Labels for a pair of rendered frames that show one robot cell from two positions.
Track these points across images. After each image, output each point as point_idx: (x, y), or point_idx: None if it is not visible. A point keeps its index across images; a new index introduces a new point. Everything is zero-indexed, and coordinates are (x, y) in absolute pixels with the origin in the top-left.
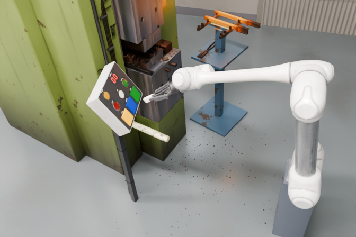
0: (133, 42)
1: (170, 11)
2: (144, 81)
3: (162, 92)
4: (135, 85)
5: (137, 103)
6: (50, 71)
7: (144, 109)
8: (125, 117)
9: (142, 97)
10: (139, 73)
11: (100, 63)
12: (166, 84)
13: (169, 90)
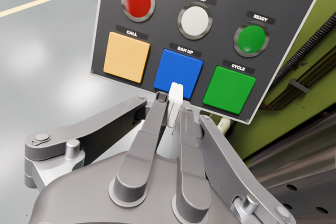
0: None
1: None
2: (314, 155)
3: (137, 133)
4: (263, 92)
5: (198, 101)
6: None
7: (255, 171)
8: (117, 44)
9: (276, 161)
10: (332, 137)
11: (314, 10)
12: (249, 189)
13: (75, 217)
